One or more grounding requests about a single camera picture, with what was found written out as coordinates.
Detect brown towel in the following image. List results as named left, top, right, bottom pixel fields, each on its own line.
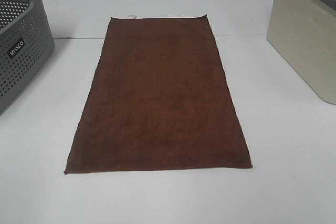
left=65, top=15, right=253, bottom=174

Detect beige storage box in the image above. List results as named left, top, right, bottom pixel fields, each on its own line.
left=266, top=0, right=335, bottom=104

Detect grey perforated laundry basket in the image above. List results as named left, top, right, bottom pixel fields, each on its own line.
left=1, top=0, right=55, bottom=112

